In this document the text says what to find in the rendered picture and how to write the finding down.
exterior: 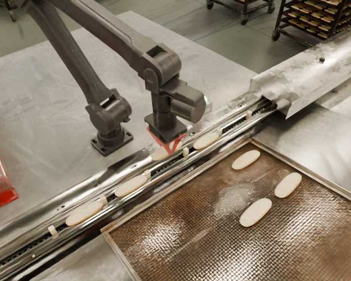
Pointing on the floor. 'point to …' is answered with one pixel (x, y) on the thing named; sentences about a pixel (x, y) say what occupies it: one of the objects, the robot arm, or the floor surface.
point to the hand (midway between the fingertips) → (166, 147)
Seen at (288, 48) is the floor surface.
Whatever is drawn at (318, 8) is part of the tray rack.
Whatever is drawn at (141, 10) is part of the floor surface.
